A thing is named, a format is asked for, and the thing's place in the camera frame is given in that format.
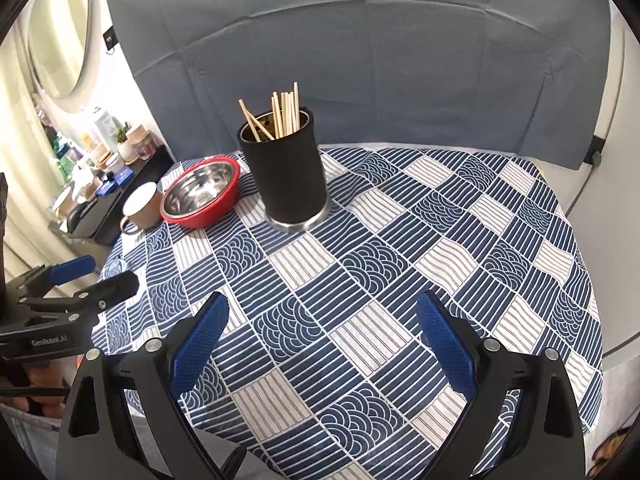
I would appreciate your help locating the black side cabinet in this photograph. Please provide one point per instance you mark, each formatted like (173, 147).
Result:
(100, 220)

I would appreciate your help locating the black wall switch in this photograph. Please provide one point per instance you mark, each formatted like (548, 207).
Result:
(111, 39)

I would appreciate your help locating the white pot with plant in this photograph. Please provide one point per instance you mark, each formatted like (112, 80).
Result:
(123, 145)

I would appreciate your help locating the red steel bowl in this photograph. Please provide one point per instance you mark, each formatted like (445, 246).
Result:
(197, 190)

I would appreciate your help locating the blue box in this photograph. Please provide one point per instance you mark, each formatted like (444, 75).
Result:
(106, 188)
(123, 176)

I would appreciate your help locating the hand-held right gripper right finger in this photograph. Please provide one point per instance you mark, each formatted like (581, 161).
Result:
(447, 345)

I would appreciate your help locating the orange brown cloth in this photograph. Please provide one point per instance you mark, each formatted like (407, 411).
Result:
(612, 452)

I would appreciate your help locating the black power plug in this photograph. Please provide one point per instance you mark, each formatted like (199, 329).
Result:
(595, 152)

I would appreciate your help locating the pale carton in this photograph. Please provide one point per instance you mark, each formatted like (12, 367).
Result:
(102, 122)

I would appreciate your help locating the grey backdrop cloth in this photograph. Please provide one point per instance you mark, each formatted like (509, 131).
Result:
(350, 60)

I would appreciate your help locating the person's grey trousers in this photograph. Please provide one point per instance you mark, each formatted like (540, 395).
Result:
(25, 440)

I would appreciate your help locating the oval wall mirror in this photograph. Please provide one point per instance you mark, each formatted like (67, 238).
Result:
(60, 25)

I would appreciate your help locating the beige mug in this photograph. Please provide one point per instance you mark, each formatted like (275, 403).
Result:
(147, 215)

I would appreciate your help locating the pink jar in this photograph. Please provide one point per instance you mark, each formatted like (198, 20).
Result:
(145, 145)

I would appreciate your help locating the person's left hand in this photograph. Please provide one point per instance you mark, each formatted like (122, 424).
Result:
(47, 377)

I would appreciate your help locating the beige curtain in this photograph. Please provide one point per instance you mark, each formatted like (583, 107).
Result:
(25, 220)

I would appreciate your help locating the group of wooden chopsticks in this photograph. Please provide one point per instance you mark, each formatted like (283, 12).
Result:
(286, 115)

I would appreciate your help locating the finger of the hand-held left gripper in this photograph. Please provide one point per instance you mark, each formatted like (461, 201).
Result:
(75, 266)
(115, 285)

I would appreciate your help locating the blue patterned tablecloth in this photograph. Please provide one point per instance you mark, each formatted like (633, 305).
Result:
(400, 240)

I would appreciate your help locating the black utensil holder cup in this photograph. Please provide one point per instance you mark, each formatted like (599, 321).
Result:
(290, 180)

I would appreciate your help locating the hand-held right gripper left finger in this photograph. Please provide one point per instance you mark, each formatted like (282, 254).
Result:
(197, 345)

